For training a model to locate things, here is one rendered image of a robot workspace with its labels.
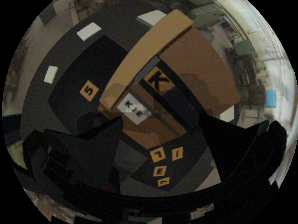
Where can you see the tan letter tile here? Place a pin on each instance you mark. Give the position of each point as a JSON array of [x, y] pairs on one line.
[[177, 153], [157, 154], [159, 171], [163, 181], [88, 91], [159, 81]]

